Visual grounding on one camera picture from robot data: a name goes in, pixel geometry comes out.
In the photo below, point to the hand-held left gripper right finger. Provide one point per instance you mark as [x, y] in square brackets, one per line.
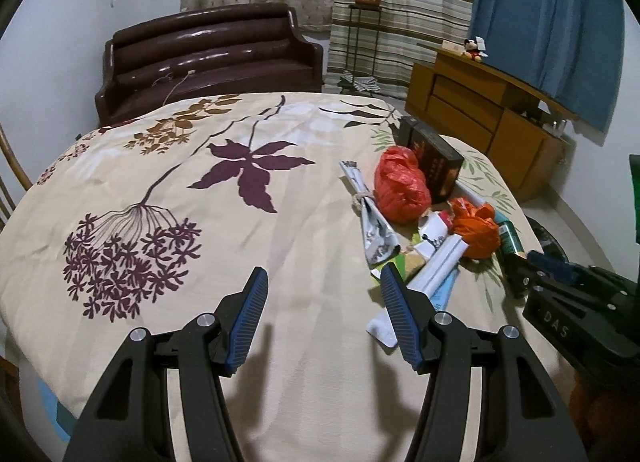
[397, 312]

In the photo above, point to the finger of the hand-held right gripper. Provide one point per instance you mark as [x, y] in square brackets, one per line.
[522, 278]
[550, 263]

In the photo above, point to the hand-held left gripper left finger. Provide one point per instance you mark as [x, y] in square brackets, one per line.
[250, 312]

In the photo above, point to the black lined trash bin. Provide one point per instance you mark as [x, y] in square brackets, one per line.
[547, 237]

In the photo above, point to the dark green can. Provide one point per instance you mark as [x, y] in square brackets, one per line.
[512, 239]

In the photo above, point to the white tube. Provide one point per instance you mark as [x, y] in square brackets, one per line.
[440, 267]

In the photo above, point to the orange plastic bag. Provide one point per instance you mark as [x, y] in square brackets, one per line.
[475, 232]

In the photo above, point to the red plastic bag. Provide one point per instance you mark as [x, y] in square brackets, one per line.
[402, 187]

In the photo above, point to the crumpled white red paper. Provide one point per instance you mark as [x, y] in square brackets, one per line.
[432, 234]

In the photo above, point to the floral beige tablecloth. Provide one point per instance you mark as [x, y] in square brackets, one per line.
[300, 242]

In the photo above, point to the small white device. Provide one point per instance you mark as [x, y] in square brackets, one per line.
[556, 126]

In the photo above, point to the black box with orange print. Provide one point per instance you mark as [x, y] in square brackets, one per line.
[442, 161]

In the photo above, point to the wooden cabinet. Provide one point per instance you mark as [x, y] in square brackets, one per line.
[465, 96]

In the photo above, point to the mouse plush toy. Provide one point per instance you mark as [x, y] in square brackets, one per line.
[472, 50]

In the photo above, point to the checked cloth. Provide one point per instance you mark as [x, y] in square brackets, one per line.
[360, 82]

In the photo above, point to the flat beige box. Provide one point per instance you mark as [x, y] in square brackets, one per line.
[452, 47]

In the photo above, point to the blue curtain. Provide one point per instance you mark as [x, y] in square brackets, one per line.
[545, 16]

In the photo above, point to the brown leather sofa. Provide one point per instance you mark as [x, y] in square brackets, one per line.
[210, 51]

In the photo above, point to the wooden chair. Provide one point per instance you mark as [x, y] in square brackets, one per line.
[15, 176]

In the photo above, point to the black metal plant stand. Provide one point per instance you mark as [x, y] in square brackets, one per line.
[365, 41]

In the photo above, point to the striped curtain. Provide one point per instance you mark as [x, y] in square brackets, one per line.
[415, 1]

